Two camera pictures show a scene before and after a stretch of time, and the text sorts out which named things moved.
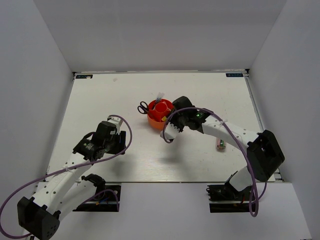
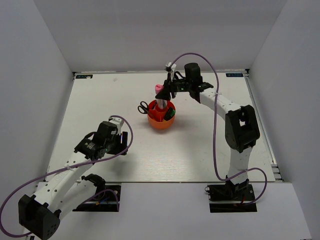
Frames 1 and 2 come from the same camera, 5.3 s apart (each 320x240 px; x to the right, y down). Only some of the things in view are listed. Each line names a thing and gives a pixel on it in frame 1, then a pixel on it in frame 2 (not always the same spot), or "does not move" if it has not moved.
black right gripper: (173, 122) to (164, 93)
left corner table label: (78, 76) does not move
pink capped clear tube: (220, 145) to (161, 103)
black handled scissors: (143, 108) does not move
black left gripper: (119, 145) does not move
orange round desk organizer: (157, 110) does not move
